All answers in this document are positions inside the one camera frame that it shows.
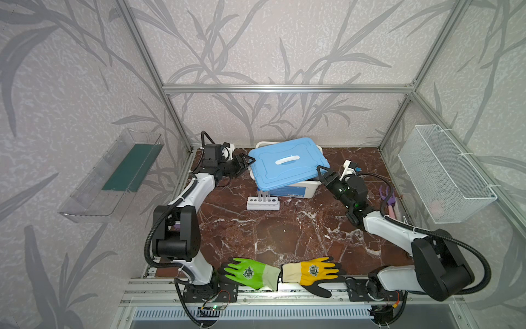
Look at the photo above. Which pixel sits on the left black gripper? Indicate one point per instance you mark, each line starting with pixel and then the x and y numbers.
pixel 235 164

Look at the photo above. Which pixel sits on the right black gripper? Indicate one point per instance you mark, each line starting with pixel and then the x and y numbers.
pixel 331 181

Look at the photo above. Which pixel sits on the white plastic storage bin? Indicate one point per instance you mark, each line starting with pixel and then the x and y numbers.
pixel 305 189

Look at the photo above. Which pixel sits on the blue plastic bin lid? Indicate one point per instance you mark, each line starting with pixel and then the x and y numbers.
pixel 286 163

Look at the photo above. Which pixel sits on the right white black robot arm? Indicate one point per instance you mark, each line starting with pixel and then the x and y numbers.
pixel 442 265

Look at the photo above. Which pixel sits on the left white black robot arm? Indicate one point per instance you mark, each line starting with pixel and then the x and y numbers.
pixel 174 239

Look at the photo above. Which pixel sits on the white test tube rack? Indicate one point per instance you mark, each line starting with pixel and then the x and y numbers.
pixel 263 204

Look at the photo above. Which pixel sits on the yellow work glove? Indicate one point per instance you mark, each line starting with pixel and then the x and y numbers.
pixel 311 273

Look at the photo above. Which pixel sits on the green work glove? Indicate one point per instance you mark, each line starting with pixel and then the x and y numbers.
pixel 251 273

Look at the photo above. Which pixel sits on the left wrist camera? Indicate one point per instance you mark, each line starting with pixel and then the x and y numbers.
pixel 227 150

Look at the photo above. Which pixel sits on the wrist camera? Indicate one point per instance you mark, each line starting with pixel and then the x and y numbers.
pixel 227 150
pixel 349 168

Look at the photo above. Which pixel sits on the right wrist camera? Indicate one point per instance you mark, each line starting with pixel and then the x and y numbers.
pixel 349 168

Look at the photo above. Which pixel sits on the purple rake pink handle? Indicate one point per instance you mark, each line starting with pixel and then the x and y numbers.
pixel 387 195

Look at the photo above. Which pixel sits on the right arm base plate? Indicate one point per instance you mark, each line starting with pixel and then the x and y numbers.
pixel 363 290

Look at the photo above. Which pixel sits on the white wire mesh basket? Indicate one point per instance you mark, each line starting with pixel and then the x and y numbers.
pixel 449 186

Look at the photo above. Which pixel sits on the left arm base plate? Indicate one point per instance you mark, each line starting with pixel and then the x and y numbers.
pixel 222 292

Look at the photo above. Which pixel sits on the clear acrylic wall shelf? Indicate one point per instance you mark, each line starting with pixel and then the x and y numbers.
pixel 110 187

